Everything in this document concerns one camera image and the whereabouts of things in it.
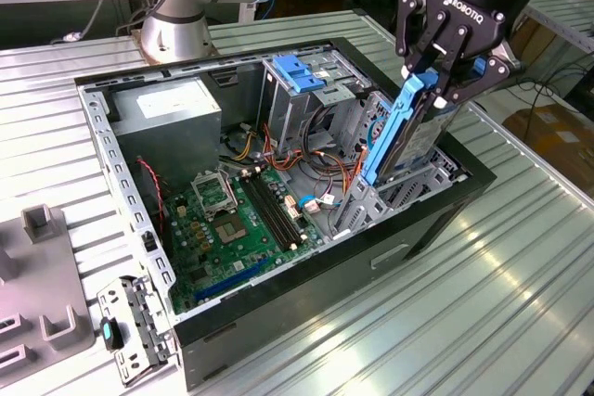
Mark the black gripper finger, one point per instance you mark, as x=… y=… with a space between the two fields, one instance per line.
x=492 y=72
x=406 y=25

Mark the hard disk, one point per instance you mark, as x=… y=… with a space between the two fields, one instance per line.
x=417 y=145

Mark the grey metal disk bay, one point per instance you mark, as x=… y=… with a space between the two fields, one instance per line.
x=357 y=215

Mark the metal slat table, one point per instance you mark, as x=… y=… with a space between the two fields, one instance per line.
x=571 y=20

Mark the large flat cardboard box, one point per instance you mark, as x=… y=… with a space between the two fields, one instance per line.
x=557 y=136

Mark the blue plastic drive latch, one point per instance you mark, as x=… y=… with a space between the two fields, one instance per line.
x=292 y=72

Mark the grey optical drive cage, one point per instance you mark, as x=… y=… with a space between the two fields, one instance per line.
x=287 y=108

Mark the black RAM slot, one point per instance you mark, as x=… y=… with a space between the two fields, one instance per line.
x=275 y=210
x=263 y=210
x=281 y=210
x=269 y=210

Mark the grey power supply unit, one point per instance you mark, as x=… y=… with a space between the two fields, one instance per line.
x=162 y=136

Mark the black open PC case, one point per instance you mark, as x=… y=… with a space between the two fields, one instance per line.
x=325 y=284

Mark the CPU socket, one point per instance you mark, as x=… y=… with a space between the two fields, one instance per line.
x=229 y=231

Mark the green motherboard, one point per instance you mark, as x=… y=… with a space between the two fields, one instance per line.
x=223 y=266

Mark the blue expansion slot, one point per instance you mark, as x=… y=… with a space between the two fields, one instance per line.
x=232 y=277

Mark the black case fan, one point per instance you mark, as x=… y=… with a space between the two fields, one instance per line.
x=148 y=192

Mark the grey parts rack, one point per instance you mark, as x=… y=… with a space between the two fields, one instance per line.
x=37 y=284

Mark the metal expansion bracket cover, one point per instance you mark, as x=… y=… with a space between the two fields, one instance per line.
x=139 y=317

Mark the black blue bracket latch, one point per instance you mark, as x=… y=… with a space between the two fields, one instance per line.
x=109 y=333

